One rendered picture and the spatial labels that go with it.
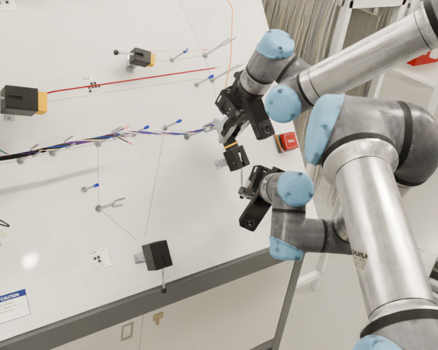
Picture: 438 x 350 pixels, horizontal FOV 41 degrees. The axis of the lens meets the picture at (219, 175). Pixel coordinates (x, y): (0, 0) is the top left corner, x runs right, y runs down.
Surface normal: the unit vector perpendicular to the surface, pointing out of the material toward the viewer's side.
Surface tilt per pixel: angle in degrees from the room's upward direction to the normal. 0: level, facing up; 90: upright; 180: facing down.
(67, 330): 90
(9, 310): 52
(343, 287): 0
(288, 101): 90
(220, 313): 90
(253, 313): 90
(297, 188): 58
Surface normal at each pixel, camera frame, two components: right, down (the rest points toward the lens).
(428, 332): 0.07, -0.67
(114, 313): 0.59, 0.48
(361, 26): -0.77, 0.21
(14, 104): 0.55, -0.16
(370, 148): 0.10, 0.05
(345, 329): 0.15, -0.86
